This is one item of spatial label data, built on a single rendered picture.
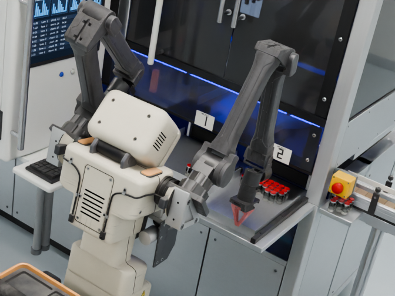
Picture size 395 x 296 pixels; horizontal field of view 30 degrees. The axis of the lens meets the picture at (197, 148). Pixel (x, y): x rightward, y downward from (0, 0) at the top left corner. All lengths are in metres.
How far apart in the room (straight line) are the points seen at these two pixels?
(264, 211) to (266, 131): 0.44
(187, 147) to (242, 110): 0.94
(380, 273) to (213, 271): 1.31
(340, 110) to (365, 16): 0.33
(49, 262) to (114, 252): 1.57
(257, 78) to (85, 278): 0.78
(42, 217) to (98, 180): 1.32
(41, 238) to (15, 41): 1.07
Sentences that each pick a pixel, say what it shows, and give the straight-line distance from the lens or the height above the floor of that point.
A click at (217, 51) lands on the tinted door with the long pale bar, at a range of 2.78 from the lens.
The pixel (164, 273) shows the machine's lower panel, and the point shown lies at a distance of 3.28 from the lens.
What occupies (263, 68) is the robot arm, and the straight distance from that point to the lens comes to 2.05.
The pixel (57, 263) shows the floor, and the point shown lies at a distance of 3.68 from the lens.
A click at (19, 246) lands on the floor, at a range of 3.77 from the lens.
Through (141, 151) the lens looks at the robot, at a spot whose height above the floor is 1.29.
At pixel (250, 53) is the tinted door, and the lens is 2.70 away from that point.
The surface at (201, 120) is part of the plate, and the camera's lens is 2.87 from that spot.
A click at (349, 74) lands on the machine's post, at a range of 2.54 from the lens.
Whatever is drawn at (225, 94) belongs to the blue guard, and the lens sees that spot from 2.79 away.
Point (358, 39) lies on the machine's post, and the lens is 2.51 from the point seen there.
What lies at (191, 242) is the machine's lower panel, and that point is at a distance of 3.11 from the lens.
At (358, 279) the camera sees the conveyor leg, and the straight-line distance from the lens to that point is 2.97.
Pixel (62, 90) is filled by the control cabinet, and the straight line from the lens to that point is 2.90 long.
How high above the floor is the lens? 2.19
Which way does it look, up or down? 26 degrees down
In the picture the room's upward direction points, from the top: 11 degrees clockwise
